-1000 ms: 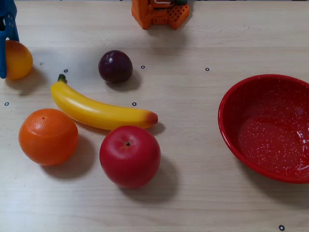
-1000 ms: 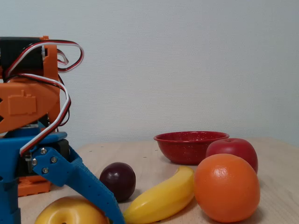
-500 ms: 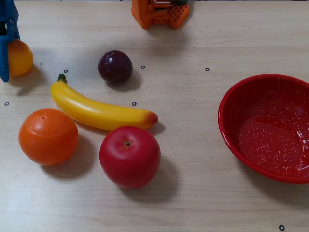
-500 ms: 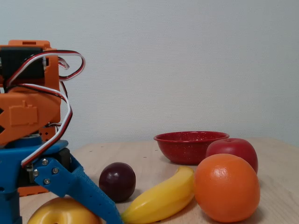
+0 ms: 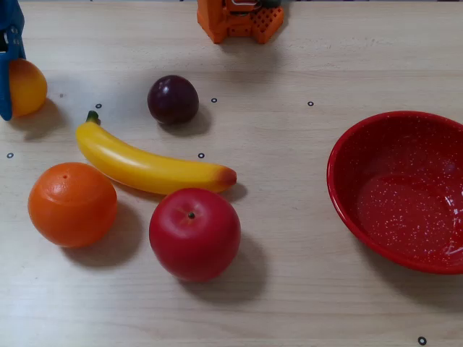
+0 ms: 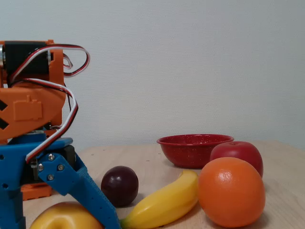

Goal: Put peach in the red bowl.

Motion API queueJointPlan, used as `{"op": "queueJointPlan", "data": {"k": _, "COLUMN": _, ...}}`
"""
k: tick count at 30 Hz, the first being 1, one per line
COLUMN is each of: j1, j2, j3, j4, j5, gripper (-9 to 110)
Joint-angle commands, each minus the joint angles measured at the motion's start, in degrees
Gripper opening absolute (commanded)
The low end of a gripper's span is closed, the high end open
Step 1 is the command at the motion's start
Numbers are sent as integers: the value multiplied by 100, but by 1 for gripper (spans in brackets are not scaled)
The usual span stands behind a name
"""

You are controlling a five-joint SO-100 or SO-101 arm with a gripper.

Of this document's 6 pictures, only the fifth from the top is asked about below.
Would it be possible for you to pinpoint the red speckled enamel bowl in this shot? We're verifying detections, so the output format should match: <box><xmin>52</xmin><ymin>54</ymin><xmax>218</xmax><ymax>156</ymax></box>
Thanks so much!
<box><xmin>326</xmin><ymin>111</ymin><xmax>463</xmax><ymax>275</ymax></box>

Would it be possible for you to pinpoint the yellow orange toy peach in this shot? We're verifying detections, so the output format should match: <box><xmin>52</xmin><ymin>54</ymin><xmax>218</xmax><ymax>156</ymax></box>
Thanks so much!
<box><xmin>8</xmin><ymin>59</ymin><xmax>48</xmax><ymax>119</ymax></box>

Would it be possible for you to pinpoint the orange robot base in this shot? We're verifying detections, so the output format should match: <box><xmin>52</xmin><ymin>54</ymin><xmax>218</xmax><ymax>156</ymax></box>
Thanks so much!
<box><xmin>197</xmin><ymin>0</ymin><xmax>285</xmax><ymax>45</ymax></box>

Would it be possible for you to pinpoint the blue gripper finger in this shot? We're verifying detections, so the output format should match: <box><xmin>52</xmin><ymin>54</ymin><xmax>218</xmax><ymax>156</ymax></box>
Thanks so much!
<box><xmin>0</xmin><ymin>53</ymin><xmax>14</xmax><ymax>122</ymax></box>

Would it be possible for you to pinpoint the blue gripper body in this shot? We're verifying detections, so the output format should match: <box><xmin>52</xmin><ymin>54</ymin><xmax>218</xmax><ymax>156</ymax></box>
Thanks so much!
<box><xmin>0</xmin><ymin>0</ymin><xmax>27</xmax><ymax>61</ymax></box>

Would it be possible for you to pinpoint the yellow toy banana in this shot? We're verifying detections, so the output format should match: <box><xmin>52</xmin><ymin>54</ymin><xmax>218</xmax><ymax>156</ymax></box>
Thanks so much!
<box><xmin>75</xmin><ymin>110</ymin><xmax>238</xmax><ymax>196</ymax></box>

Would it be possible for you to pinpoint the dark purple toy plum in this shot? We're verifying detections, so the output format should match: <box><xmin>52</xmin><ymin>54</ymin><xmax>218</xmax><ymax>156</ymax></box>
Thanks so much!
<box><xmin>147</xmin><ymin>74</ymin><xmax>200</xmax><ymax>127</ymax></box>

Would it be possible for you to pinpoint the red toy apple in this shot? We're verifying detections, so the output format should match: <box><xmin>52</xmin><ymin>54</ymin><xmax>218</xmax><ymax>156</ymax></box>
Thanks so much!
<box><xmin>148</xmin><ymin>187</ymin><xmax>242</xmax><ymax>283</ymax></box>

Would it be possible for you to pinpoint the orange toy orange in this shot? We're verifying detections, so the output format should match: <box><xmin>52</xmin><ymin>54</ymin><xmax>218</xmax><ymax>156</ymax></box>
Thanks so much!
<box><xmin>27</xmin><ymin>162</ymin><xmax>119</xmax><ymax>249</ymax></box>

